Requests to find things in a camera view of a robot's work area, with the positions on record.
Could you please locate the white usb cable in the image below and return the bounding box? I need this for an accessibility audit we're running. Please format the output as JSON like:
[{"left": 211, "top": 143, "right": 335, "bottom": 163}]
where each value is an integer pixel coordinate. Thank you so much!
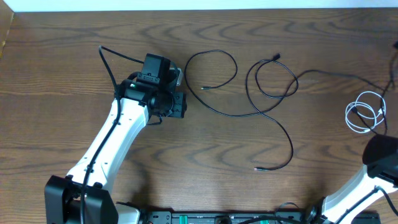
[{"left": 344, "top": 90, "right": 387, "bottom": 134}]

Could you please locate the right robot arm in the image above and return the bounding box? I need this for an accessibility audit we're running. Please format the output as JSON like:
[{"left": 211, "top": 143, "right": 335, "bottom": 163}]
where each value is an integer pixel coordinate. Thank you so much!
[{"left": 305, "top": 134, "right": 397, "bottom": 224}]

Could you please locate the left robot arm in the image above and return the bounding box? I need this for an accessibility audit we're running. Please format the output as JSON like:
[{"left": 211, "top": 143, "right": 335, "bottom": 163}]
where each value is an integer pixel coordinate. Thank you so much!
[{"left": 44, "top": 54, "right": 187, "bottom": 223}]

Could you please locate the black left camera cable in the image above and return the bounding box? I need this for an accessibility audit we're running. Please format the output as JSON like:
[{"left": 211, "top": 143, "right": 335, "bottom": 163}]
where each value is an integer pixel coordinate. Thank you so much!
[{"left": 77, "top": 45, "right": 147, "bottom": 224}]

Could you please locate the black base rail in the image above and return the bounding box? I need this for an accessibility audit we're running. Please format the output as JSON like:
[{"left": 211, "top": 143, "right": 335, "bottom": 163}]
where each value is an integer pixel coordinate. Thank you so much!
[{"left": 125, "top": 202, "right": 304, "bottom": 224}]

